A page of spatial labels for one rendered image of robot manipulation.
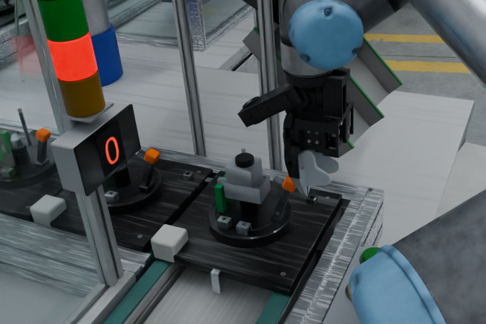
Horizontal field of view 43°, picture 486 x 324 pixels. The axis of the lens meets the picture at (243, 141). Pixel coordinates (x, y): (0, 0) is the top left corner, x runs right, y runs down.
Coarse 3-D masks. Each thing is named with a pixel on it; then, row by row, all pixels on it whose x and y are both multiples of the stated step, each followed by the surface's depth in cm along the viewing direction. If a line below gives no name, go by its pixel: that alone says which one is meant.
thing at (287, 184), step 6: (288, 174) 96; (276, 180) 96; (282, 180) 96; (288, 180) 95; (282, 186) 95; (288, 186) 95; (294, 186) 94; (282, 192) 96; (288, 192) 96; (282, 198) 97; (288, 198) 97; (282, 204) 98; (276, 210) 99; (282, 210) 98
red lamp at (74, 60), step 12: (84, 36) 73; (60, 48) 72; (72, 48) 73; (84, 48) 73; (60, 60) 73; (72, 60) 73; (84, 60) 74; (60, 72) 74; (72, 72) 74; (84, 72) 74
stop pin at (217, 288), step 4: (212, 272) 94; (216, 272) 94; (220, 272) 94; (212, 276) 94; (216, 276) 94; (220, 276) 94; (212, 280) 95; (216, 280) 94; (220, 280) 94; (212, 284) 95; (216, 284) 95; (220, 284) 95; (216, 288) 95; (220, 288) 95; (216, 292) 96; (220, 292) 95
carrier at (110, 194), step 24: (120, 168) 110; (144, 168) 117; (168, 168) 120; (192, 168) 119; (120, 192) 110; (144, 192) 110; (168, 192) 112; (192, 192) 112; (120, 216) 108; (144, 216) 107; (168, 216) 106; (120, 240) 102; (144, 240) 101
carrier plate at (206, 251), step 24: (312, 192) 109; (192, 216) 106; (312, 216) 103; (192, 240) 100; (216, 240) 100; (288, 240) 98; (312, 240) 98; (192, 264) 97; (216, 264) 95; (240, 264) 94; (264, 264) 94; (288, 264) 94; (264, 288) 92; (288, 288) 90
